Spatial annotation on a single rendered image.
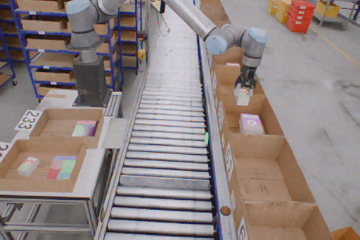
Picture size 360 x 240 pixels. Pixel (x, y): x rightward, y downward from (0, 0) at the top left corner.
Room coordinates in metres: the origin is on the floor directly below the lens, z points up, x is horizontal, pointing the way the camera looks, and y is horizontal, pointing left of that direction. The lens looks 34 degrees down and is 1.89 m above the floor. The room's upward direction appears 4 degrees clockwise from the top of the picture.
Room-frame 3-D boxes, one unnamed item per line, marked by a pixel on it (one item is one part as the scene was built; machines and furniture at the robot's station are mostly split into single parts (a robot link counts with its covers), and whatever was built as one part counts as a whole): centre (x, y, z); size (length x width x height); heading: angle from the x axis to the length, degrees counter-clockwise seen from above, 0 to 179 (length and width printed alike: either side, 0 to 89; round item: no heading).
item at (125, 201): (0.80, 0.05, 0.72); 0.52 x 0.05 x 0.05; 91
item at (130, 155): (1.12, 0.05, 0.72); 0.52 x 0.05 x 0.05; 91
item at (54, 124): (1.24, 0.69, 0.80); 0.38 x 0.28 x 0.10; 97
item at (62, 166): (0.93, 0.61, 0.76); 0.19 x 0.14 x 0.02; 9
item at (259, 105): (1.21, -0.40, 0.96); 0.39 x 0.29 x 0.17; 1
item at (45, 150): (0.92, 0.71, 0.80); 0.38 x 0.28 x 0.10; 95
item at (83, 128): (1.25, 0.60, 0.78); 0.19 x 0.14 x 0.02; 7
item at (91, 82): (1.67, 0.68, 0.91); 0.26 x 0.26 x 0.33; 4
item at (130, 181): (0.89, 0.05, 0.76); 0.46 x 0.01 x 0.09; 91
